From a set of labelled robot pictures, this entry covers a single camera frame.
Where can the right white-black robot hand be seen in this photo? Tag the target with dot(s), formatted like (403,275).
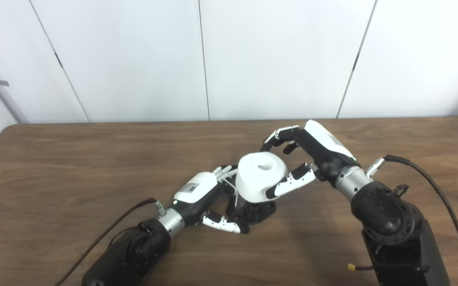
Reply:
(324,151)

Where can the left white-black robot hand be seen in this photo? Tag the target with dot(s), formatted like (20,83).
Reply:
(197,190)

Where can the round white plastic piece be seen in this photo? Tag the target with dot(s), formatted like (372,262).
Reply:
(253,178)

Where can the small grey wall tag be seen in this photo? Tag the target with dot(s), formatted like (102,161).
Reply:
(2,82)

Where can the black flanged holder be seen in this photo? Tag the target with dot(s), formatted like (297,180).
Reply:
(259,210)

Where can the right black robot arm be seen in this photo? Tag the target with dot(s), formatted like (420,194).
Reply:
(388,222)

